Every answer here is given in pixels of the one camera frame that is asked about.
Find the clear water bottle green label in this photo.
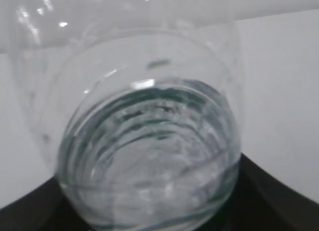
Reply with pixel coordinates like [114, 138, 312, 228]
[3, 0, 242, 231]

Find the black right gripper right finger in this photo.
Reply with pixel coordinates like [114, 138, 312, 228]
[199, 155, 319, 231]

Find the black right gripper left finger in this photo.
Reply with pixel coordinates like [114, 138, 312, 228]
[0, 178, 92, 231]

